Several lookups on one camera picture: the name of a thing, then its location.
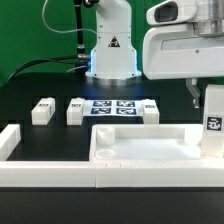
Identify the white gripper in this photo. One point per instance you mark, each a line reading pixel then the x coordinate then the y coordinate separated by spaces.
pixel 172 52

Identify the white desk top tray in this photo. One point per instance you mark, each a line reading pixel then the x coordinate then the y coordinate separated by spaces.
pixel 140 143

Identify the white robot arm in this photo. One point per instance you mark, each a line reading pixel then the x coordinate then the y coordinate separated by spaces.
pixel 114 59

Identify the white U-shaped fence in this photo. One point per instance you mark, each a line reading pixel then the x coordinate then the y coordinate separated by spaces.
pixel 207 172

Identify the fiducial marker sheet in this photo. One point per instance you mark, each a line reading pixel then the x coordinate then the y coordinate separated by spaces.
pixel 128 108

